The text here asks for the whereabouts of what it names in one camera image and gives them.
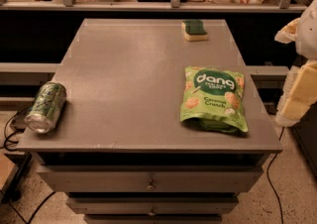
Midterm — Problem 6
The drawer knob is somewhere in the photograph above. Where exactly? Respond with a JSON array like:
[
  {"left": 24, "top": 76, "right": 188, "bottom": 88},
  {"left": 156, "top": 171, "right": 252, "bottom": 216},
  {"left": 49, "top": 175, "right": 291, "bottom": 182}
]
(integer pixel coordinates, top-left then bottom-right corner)
[
  {"left": 148, "top": 207, "right": 157, "bottom": 217},
  {"left": 146, "top": 178, "right": 157, "bottom": 191}
]

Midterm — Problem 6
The black cables left floor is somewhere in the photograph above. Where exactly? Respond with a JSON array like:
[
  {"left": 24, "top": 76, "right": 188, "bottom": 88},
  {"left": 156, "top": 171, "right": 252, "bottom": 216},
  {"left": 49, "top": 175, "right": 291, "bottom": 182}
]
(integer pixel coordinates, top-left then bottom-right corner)
[{"left": 0, "top": 107, "right": 57, "bottom": 224}]

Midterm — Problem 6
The upper drawer knob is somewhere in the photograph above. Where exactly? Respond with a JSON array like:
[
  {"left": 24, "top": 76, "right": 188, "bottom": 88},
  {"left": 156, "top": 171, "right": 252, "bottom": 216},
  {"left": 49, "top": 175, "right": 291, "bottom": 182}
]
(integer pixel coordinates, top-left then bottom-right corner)
[{"left": 146, "top": 178, "right": 157, "bottom": 191}]

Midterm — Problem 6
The green and yellow sponge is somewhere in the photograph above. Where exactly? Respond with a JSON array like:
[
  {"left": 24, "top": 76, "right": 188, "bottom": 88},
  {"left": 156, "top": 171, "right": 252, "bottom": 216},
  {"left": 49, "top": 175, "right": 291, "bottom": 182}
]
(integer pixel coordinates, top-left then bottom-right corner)
[{"left": 181, "top": 19, "right": 208, "bottom": 42}]

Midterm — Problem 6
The black cable right floor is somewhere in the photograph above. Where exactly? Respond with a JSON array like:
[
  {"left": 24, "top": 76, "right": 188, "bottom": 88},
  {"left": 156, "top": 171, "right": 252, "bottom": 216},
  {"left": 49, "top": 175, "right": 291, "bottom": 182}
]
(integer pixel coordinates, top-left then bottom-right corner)
[{"left": 265, "top": 126, "right": 286, "bottom": 224}]

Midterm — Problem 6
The green soda can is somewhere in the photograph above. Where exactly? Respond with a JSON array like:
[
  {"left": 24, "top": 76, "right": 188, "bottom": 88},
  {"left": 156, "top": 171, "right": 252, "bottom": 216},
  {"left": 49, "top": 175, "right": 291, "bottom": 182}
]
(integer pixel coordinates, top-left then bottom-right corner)
[{"left": 25, "top": 81, "right": 66, "bottom": 134}]

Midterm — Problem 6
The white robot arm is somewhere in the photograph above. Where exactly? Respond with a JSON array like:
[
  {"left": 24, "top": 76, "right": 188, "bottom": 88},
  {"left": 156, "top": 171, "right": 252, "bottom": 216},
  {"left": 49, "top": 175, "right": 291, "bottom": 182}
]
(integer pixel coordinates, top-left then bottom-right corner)
[{"left": 274, "top": 0, "right": 317, "bottom": 127}]

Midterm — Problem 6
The grey drawer cabinet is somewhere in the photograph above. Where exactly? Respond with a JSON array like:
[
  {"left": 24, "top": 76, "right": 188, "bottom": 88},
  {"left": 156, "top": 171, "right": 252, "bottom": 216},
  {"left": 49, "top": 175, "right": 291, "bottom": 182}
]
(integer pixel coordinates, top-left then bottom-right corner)
[{"left": 19, "top": 19, "right": 281, "bottom": 224}]

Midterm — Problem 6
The lower drawer knob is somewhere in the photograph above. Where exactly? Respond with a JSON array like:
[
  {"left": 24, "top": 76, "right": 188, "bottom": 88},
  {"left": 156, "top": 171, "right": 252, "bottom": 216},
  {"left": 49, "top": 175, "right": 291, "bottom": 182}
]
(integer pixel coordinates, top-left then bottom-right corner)
[{"left": 148, "top": 207, "right": 157, "bottom": 217}]

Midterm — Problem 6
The green dang snack bag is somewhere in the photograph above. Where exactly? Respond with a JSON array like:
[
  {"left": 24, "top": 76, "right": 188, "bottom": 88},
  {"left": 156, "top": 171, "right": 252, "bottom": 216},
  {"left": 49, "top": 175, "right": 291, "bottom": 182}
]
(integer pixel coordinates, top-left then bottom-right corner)
[{"left": 180, "top": 66, "right": 249, "bottom": 133}]

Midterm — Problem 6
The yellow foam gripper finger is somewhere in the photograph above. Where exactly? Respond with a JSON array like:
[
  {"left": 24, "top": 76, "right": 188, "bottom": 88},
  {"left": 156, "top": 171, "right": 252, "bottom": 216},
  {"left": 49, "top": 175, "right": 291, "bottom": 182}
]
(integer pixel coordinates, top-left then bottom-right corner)
[{"left": 275, "top": 60, "right": 317, "bottom": 127}]

